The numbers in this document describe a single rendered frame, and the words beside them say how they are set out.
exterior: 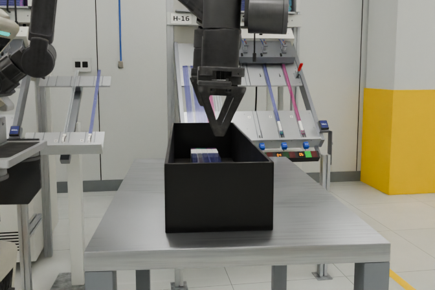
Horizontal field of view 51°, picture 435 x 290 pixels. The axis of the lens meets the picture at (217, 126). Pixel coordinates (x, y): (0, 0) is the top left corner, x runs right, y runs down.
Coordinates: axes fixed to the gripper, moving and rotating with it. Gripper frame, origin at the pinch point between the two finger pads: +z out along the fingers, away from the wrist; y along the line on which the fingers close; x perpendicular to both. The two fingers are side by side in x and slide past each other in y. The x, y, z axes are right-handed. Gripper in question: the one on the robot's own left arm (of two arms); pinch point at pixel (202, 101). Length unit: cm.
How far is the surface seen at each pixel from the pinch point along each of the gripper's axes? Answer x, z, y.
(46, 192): 78, 63, 131
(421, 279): -120, 93, 86
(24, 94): 81, 7, 105
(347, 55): -151, -27, 294
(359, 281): -22, 22, -62
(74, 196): 54, 54, 92
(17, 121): 80, 19, 91
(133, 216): 14, 17, -48
